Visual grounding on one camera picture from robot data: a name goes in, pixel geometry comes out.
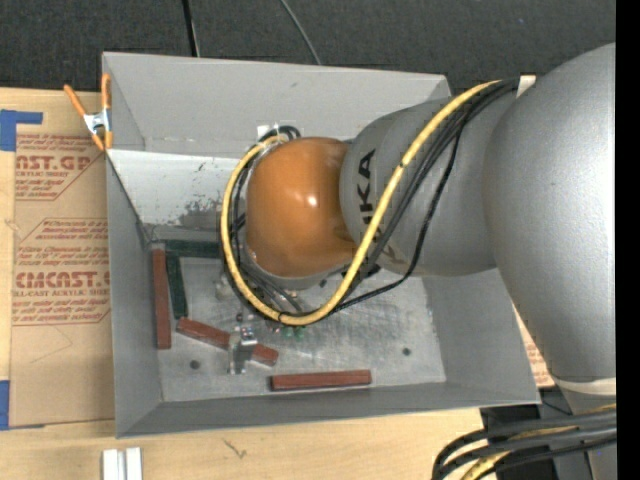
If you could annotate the grey metal bin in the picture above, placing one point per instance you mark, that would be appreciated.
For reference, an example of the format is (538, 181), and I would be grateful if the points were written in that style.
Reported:
(350, 358)

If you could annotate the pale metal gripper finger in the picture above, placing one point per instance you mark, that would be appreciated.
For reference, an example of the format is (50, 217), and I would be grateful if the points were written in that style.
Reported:
(241, 355)

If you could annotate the dark green flat block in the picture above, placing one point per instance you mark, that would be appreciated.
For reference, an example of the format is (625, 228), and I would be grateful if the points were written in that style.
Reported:
(192, 249)
(177, 288)

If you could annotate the red-brown flat block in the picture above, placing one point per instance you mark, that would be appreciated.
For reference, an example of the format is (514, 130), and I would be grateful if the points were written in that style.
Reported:
(205, 332)
(320, 380)
(161, 298)

